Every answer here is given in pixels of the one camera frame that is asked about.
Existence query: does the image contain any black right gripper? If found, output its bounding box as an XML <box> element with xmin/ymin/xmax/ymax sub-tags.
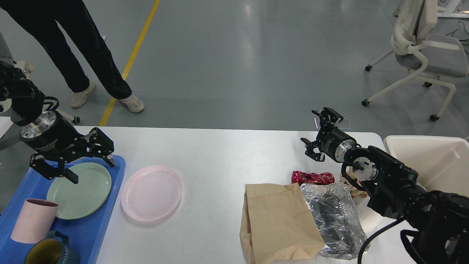
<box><xmin>300</xmin><ymin>107</ymin><xmax>357</xmax><ymax>163</ymax></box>

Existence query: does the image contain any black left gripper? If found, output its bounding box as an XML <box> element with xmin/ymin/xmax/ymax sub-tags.
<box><xmin>20</xmin><ymin>111</ymin><xmax>115</xmax><ymax>184</ymax></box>

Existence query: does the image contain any pink mug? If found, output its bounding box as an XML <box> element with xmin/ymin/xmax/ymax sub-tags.
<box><xmin>10</xmin><ymin>198</ymin><xmax>60</xmax><ymax>244</ymax></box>

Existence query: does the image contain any pink plate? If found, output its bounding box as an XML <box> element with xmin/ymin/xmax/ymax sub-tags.
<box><xmin>121</xmin><ymin>165</ymin><xmax>182</xmax><ymax>222</ymax></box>

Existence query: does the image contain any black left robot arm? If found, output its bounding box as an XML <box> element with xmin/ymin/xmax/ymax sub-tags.
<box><xmin>1</xmin><ymin>62</ymin><xmax>115</xmax><ymax>184</ymax></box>

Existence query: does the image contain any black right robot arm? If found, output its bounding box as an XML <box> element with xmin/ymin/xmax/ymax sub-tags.
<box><xmin>301</xmin><ymin>107</ymin><xmax>469</xmax><ymax>264</ymax></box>

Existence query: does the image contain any light green plate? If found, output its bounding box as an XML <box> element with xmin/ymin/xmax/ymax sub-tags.
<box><xmin>46</xmin><ymin>162</ymin><xmax>112</xmax><ymax>220</ymax></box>

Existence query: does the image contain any crushed red can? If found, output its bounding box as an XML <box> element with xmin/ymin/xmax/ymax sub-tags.
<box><xmin>291</xmin><ymin>171</ymin><xmax>335</xmax><ymax>185</ymax></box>

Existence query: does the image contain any white table at left edge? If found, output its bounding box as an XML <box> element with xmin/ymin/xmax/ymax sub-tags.
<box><xmin>0</xmin><ymin>116</ymin><xmax>13</xmax><ymax>138</ymax></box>

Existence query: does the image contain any crumpled brown paper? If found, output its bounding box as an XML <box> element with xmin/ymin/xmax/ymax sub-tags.
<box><xmin>340</xmin><ymin>174</ymin><xmax>370</xmax><ymax>199</ymax></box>

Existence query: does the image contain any crumpled aluminium foil tray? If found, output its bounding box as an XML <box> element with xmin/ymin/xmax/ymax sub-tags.
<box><xmin>300</xmin><ymin>182</ymin><xmax>367</xmax><ymax>260</ymax></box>

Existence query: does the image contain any blue plastic tray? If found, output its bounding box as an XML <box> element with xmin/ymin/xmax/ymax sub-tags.
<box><xmin>0</xmin><ymin>155</ymin><xmax>126</xmax><ymax>264</ymax></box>

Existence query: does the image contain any grey chair at left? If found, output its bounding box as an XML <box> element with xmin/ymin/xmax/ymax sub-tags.
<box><xmin>0</xmin><ymin>35</ymin><xmax>80</xmax><ymax>124</ymax></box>

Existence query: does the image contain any brown paper bag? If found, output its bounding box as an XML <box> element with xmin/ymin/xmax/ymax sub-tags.
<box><xmin>240</xmin><ymin>183</ymin><xmax>325</xmax><ymax>264</ymax></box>

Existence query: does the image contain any white paper cup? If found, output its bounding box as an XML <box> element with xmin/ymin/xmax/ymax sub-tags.
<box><xmin>353</xmin><ymin>197</ymin><xmax>383</xmax><ymax>231</ymax></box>

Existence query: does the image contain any white plastic bin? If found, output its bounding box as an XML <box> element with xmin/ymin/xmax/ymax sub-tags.
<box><xmin>384</xmin><ymin>135</ymin><xmax>469</xmax><ymax>197</ymax></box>

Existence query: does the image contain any person in black trousers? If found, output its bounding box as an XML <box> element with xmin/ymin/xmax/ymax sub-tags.
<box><xmin>0</xmin><ymin>0</ymin><xmax>145</xmax><ymax>113</ymax></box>

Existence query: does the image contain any white grey office chair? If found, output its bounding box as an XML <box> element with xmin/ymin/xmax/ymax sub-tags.
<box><xmin>361</xmin><ymin>0</ymin><xmax>468</xmax><ymax>121</ymax></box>

